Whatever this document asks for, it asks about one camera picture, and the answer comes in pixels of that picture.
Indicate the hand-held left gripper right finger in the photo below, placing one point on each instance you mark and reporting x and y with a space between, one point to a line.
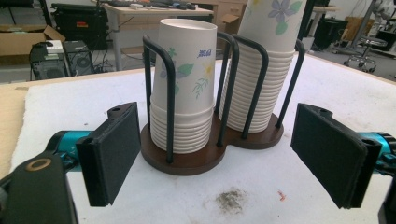
330 155

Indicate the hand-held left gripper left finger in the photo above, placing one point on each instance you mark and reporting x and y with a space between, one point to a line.
109 155

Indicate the brown cup holder black rods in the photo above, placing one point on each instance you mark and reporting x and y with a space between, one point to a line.
186 161

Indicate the short stack of floral paper cups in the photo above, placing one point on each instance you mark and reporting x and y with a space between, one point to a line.
186 62

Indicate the white table mat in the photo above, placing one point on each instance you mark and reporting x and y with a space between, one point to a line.
77 93

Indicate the black computer tower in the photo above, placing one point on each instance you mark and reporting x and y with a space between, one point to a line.
79 59
46 65

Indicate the metal rolling stool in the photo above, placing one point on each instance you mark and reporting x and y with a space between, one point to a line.
367 49

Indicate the white box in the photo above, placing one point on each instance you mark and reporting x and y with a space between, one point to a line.
55 46

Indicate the black bin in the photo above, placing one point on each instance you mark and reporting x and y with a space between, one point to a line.
328 32

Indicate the black equipment case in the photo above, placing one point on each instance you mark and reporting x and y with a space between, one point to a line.
81 25

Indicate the tall stack of floral paper cups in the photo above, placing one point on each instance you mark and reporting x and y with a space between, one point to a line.
267 25

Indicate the open cardboard box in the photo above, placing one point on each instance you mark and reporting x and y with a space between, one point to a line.
18 42

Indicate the light wooden desk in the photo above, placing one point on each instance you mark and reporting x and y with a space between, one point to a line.
155 11

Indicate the small cardboard box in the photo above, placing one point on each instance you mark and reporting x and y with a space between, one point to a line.
229 23

